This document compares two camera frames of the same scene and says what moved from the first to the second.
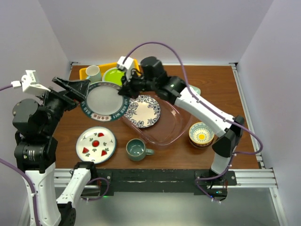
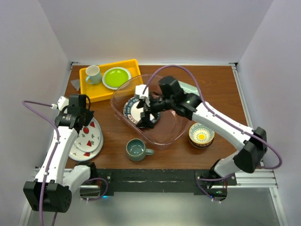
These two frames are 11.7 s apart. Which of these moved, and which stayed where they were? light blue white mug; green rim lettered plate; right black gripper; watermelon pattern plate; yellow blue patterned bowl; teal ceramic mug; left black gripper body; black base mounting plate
Moved: right black gripper; green rim lettered plate; watermelon pattern plate; left black gripper body
Stayed: light blue white mug; teal ceramic mug; black base mounting plate; yellow blue patterned bowl
